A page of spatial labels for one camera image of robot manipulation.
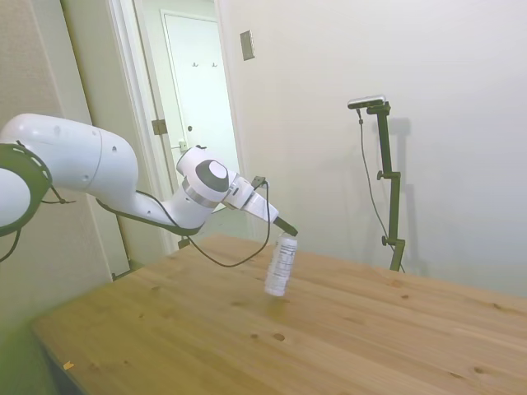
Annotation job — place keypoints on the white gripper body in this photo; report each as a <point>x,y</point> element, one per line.
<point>251,199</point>

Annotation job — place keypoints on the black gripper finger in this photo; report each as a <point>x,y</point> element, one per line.
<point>286,227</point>

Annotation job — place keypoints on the clear plastic water bottle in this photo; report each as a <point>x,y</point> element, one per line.
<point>280,263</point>

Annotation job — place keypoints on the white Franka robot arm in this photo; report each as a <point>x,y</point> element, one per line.
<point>82,156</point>

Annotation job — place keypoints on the brass door latch plate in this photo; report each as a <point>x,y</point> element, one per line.
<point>183,145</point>

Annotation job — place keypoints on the white closed door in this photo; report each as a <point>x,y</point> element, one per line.
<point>206,103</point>

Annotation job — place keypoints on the brass door hinge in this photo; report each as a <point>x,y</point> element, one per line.
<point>159,127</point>

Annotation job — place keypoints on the beige open door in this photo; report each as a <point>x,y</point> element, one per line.
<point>99,82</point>

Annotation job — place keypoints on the small orange scrap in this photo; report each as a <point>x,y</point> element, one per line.
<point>68,364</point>

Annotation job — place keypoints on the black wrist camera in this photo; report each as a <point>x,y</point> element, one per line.
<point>258,182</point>

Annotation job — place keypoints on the black camera stand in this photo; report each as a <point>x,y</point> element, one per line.
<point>391,185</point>

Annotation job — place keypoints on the grey exterior camera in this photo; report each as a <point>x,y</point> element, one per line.
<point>367,101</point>

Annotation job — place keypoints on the grey wall plate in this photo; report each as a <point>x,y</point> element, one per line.
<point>247,45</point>

